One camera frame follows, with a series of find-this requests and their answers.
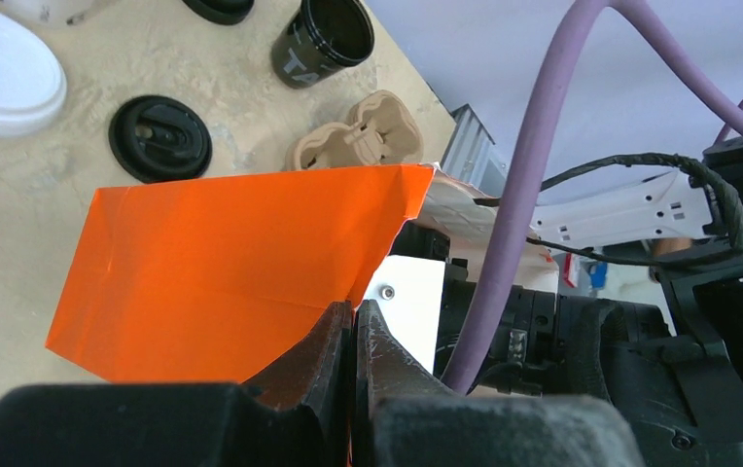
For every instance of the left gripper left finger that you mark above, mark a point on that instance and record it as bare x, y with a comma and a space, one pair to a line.
291, 413

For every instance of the black cup lid front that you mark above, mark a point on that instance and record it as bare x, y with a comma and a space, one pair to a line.
158, 139

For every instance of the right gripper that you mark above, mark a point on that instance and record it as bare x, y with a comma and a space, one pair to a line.
527, 353

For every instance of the white cup lid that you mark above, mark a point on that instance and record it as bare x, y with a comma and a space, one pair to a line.
33, 85

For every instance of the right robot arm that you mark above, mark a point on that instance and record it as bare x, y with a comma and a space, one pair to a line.
677, 380

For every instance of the stacked white paper cups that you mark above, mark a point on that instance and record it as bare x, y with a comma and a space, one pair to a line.
56, 13

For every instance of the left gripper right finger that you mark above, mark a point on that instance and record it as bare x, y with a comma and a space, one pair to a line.
403, 416

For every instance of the orange paper bag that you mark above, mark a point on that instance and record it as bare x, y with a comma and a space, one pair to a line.
212, 279

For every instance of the black paper cup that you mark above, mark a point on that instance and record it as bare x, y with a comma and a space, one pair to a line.
323, 38

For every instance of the black cup lid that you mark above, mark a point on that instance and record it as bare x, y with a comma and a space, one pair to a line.
158, 139
223, 12

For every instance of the black cup lid rear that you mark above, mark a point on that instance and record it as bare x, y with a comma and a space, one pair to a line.
223, 12

